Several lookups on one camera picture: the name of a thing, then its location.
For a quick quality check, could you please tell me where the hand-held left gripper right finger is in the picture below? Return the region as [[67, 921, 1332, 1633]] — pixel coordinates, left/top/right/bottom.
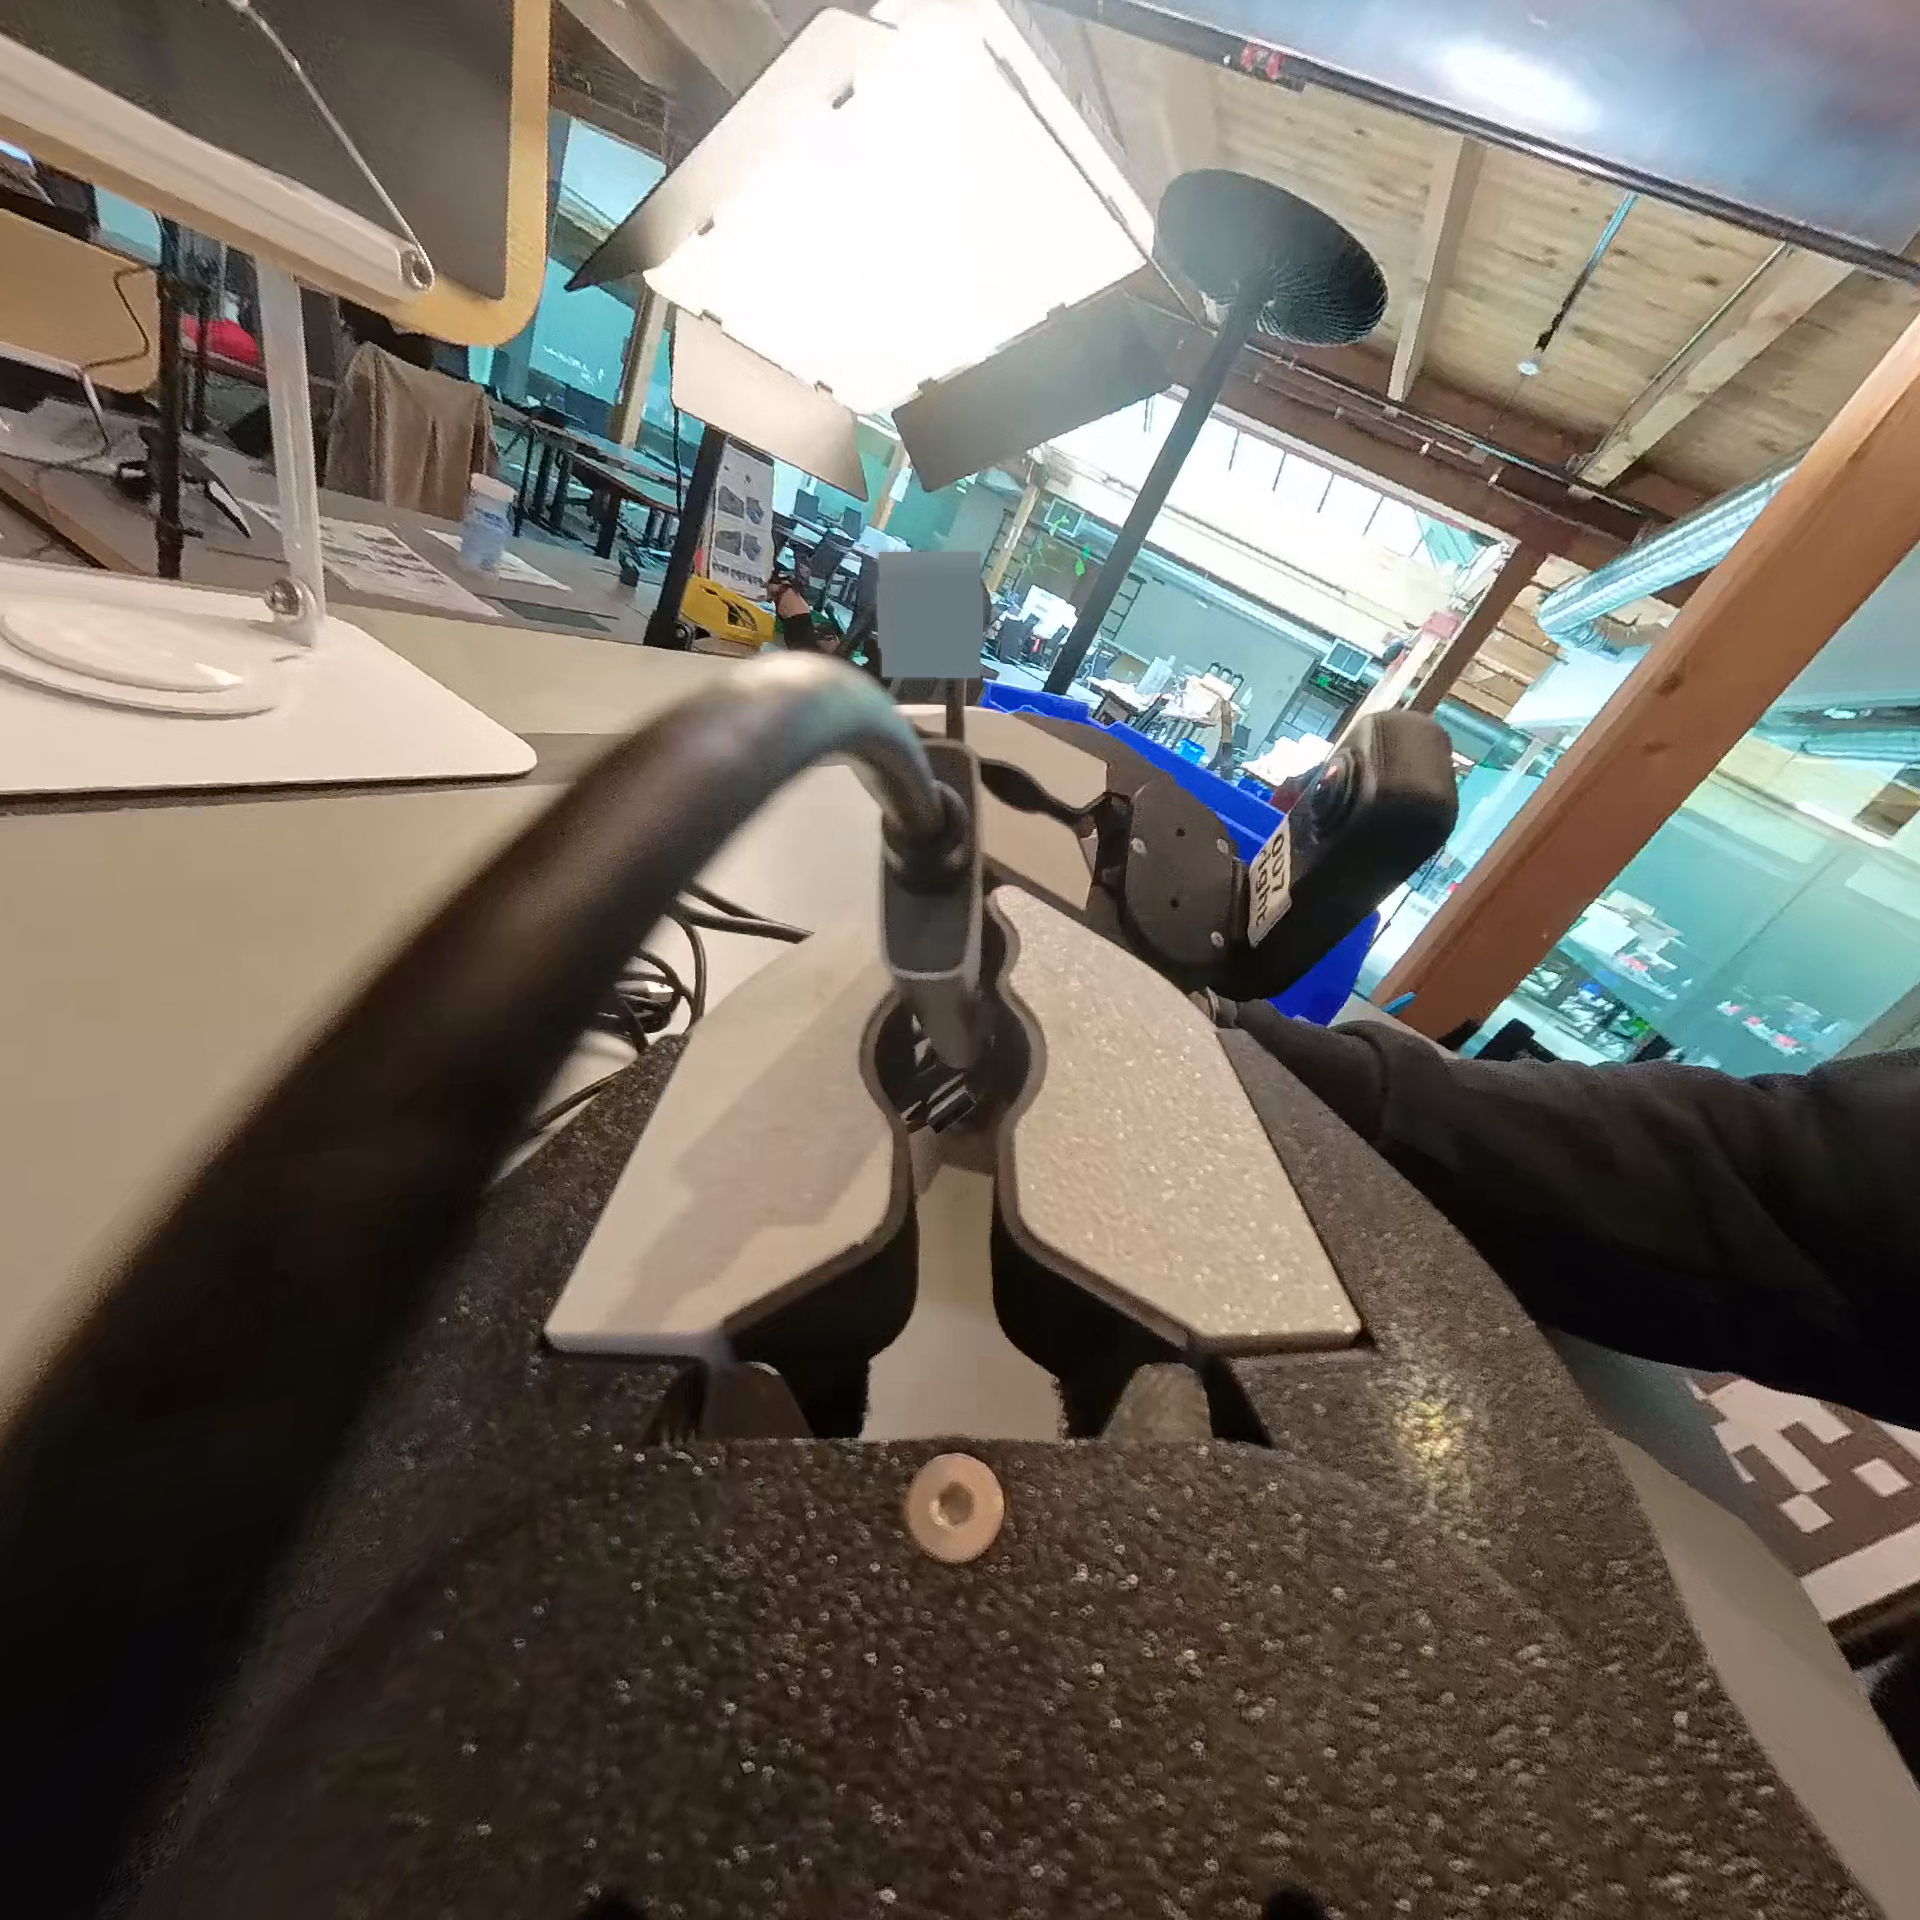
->
[[987, 885, 1367, 1433]]

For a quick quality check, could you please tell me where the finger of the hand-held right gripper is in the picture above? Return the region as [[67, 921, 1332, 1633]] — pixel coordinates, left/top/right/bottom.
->
[[978, 809, 1106, 911], [914, 703, 1116, 822]]

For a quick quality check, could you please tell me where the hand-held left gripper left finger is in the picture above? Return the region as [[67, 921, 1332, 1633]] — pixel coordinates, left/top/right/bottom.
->
[[544, 901, 924, 1433]]

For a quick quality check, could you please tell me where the blue plastic bin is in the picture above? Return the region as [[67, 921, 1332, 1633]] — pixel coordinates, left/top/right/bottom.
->
[[978, 679, 1385, 1033]]

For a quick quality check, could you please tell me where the strapped black cable bundle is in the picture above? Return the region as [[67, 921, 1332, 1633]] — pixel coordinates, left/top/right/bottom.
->
[[556, 881, 981, 1139]]

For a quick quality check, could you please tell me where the thick black hub cable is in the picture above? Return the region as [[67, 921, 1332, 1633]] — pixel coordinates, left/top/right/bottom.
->
[[0, 648, 981, 1920]]

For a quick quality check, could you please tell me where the yellow plastic container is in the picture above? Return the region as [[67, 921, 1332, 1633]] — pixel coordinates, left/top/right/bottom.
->
[[680, 573, 781, 654]]

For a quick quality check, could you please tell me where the printed roll-up banner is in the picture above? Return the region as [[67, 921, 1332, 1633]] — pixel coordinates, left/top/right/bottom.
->
[[703, 438, 781, 589]]

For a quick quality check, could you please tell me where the black light stand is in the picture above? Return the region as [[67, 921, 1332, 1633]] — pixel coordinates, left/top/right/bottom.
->
[[642, 423, 740, 655]]

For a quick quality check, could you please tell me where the black pole with round cap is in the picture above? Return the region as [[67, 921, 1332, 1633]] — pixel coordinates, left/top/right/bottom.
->
[[1041, 165, 1393, 697]]

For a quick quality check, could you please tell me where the studio light panel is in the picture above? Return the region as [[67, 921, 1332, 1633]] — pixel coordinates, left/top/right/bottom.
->
[[564, 0, 1205, 500]]

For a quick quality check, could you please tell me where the printed instruction sheet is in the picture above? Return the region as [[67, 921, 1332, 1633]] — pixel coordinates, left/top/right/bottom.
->
[[221, 508, 507, 623]]

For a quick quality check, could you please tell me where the brown jacket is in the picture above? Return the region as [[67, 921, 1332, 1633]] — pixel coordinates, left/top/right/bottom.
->
[[321, 337, 503, 520]]

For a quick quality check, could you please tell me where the black white marker sheet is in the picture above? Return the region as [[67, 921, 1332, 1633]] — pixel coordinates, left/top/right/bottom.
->
[[1684, 1368, 1920, 1655]]

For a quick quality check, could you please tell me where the beige chair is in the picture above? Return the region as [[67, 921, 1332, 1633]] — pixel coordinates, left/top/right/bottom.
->
[[0, 207, 169, 403]]

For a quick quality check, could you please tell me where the wooden post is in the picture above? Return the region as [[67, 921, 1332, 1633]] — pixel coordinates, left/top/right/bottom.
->
[[1377, 320, 1920, 1046]]

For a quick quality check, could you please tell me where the metal air duct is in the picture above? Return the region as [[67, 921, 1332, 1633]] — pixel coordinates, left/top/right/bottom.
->
[[1535, 462, 1807, 643]]

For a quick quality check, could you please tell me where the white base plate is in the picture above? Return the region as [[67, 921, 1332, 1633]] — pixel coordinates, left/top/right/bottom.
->
[[0, 556, 543, 800]]

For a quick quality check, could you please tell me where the white stand frame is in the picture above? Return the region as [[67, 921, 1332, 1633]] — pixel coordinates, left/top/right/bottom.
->
[[0, 29, 442, 718]]

